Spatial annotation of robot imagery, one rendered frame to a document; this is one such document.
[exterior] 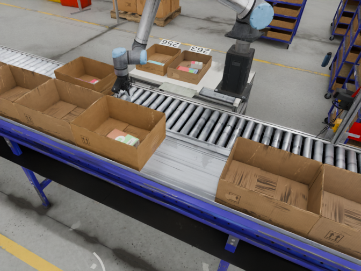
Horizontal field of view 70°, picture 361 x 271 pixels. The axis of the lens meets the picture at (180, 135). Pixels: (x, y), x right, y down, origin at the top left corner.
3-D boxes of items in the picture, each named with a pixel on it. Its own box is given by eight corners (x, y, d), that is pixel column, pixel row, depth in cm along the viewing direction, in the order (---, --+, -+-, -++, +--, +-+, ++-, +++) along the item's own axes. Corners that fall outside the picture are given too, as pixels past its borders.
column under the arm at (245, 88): (223, 77, 226) (229, 40, 204) (252, 84, 218) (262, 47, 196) (213, 91, 208) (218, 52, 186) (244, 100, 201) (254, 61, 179)
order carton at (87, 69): (122, 86, 209) (120, 67, 198) (98, 105, 190) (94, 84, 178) (85, 74, 222) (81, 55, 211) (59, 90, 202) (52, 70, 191)
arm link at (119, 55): (126, 52, 160) (110, 52, 159) (128, 70, 169) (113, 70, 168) (127, 45, 167) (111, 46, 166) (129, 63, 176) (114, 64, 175)
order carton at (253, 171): (310, 186, 125) (324, 162, 113) (304, 239, 105) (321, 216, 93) (231, 159, 136) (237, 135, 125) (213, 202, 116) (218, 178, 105)
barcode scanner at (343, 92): (327, 99, 162) (337, 85, 154) (346, 106, 159) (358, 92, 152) (327, 104, 157) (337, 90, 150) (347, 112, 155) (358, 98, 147)
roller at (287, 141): (291, 136, 178) (294, 131, 175) (280, 192, 143) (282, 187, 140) (284, 134, 180) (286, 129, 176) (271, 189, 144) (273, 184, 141)
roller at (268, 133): (272, 130, 182) (274, 125, 179) (257, 184, 147) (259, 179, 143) (265, 128, 184) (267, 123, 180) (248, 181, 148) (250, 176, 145)
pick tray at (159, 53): (181, 58, 250) (181, 49, 243) (163, 76, 224) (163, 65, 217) (155, 52, 258) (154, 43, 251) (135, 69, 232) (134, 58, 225)
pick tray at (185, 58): (211, 65, 241) (213, 55, 235) (197, 85, 215) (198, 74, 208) (183, 59, 249) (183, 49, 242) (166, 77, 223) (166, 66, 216)
